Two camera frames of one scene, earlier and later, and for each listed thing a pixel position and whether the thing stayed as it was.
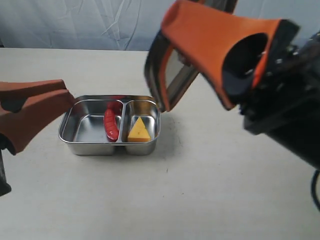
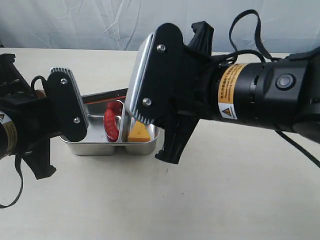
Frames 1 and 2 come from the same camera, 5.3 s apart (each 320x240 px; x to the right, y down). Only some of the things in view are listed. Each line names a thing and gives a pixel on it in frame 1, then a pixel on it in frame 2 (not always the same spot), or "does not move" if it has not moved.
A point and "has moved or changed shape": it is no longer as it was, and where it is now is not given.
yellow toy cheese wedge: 139,133 does not move
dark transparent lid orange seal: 168,75 has moved or changed shape
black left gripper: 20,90 to 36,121
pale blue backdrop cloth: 121,24 does not move
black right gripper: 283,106 to 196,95
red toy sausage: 114,108 does not move
